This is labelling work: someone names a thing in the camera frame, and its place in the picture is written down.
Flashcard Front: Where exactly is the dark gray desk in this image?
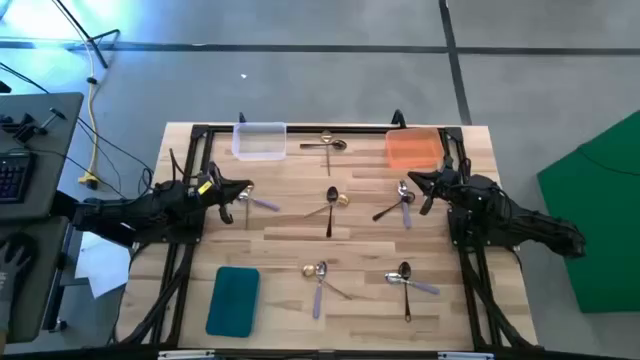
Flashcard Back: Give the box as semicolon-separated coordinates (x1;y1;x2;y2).
0;92;85;224
0;215;71;345

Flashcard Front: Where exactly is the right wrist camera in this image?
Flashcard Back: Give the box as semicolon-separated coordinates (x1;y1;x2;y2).
433;169;451;197

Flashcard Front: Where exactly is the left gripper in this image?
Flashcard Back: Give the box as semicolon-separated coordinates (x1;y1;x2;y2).
187;173;253;226

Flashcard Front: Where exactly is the white metal bracket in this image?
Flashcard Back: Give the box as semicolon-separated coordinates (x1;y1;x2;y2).
157;349;217;360
437;351;496;360

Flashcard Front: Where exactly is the black keyboard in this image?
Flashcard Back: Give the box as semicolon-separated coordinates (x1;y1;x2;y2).
0;151;37;205

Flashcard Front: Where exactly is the black tripod stand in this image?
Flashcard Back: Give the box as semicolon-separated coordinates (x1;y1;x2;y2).
49;0;122;70

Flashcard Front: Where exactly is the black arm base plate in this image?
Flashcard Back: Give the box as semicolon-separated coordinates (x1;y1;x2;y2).
130;203;207;246
447;204;524;250

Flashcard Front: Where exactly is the white paper sheet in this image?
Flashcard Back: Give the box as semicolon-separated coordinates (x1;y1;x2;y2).
74;232;132;300

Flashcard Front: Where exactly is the green panel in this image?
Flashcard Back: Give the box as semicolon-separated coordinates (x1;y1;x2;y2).
536;110;640;315

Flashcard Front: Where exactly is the teal plastic bin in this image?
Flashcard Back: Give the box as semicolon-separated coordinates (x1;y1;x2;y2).
205;265;261;339

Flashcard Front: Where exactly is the person's gray gloved hand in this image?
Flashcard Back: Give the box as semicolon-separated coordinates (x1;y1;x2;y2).
0;234;39;334

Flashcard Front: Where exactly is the yellow power cable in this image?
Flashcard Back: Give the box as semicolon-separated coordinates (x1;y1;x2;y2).
77;34;101;191

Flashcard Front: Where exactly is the black desk clamp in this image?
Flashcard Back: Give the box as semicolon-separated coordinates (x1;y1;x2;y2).
13;107;67;145

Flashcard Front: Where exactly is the black aluminium table frame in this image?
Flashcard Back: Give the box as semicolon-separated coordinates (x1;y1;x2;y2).
117;123;539;351

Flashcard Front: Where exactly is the clear plastic bin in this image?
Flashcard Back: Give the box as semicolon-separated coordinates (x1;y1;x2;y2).
231;121;288;162

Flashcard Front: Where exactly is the purple-handled silver spoon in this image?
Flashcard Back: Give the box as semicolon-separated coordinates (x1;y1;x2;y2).
384;271;442;296
312;260;329;321
236;189;281;213
397;179;413;231

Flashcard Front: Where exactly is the orange plastic bin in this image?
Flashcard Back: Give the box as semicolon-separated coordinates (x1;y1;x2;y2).
384;127;445;170

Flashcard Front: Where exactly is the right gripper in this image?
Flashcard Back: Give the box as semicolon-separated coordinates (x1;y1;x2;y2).
407;168;473;217

